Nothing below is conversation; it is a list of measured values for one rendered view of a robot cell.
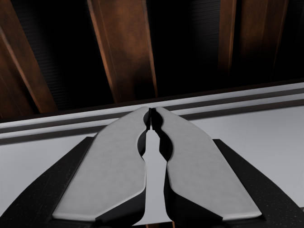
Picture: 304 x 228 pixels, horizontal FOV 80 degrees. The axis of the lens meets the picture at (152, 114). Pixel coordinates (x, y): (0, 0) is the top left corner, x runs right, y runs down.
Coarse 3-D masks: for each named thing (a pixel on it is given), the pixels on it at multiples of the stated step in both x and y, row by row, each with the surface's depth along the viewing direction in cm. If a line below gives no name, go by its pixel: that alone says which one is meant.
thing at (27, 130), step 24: (168, 96) 22; (192, 96) 21; (216, 96) 21; (240, 96) 21; (264, 96) 20; (288, 96) 20; (0, 120) 23; (24, 120) 22; (48, 120) 22; (72, 120) 22; (96, 120) 21; (0, 144) 20
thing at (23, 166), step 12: (12, 144) 20; (24, 144) 20; (0, 156) 21; (12, 156) 21; (24, 156) 21; (36, 156) 21; (0, 168) 22; (12, 168) 22; (24, 168) 22; (36, 168) 22; (0, 180) 23; (12, 180) 23; (24, 180) 23; (0, 192) 24; (12, 192) 24
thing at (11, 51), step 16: (0, 0) 27; (0, 16) 26; (16, 16) 30; (0, 32) 26; (16, 32) 29; (0, 48) 32; (16, 48) 29; (0, 64) 33; (16, 64) 29; (32, 64) 32; (0, 80) 34; (16, 80) 34; (32, 80) 31; (0, 96) 33; (16, 96) 36; (32, 96) 31; (48, 96) 35; (0, 112) 33; (16, 112) 36; (32, 112) 38; (48, 112) 35
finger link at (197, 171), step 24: (168, 120) 10; (168, 144) 9; (192, 144) 8; (168, 168) 7; (192, 168) 7; (216, 168) 7; (168, 192) 7; (192, 192) 6; (216, 192) 6; (240, 192) 6; (168, 216) 7; (192, 216) 6; (216, 216) 6; (240, 216) 6
